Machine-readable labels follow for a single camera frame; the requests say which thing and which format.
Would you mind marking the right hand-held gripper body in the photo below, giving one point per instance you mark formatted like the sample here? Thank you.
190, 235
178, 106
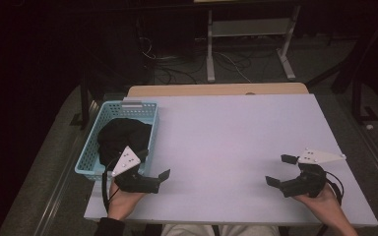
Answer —
305, 183

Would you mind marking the person's left hand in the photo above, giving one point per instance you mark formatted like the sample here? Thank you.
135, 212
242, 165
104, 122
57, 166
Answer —
123, 203

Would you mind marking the person's right hand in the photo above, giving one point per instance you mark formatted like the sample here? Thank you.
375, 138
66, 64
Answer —
321, 198

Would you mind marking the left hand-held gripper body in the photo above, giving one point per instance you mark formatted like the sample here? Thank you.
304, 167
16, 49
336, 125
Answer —
134, 182

